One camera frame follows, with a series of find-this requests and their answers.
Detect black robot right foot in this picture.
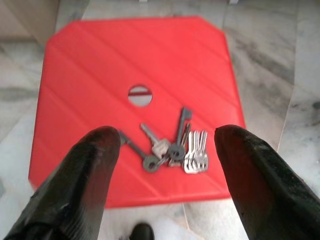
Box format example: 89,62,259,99
129,222,155,240

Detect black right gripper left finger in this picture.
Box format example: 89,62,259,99
0,125,122,240

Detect bunch of metal keys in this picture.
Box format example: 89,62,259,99
117,106,210,175

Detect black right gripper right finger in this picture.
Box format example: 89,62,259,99
214,124,320,240

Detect red plastic stool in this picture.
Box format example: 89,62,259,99
27,15,247,210

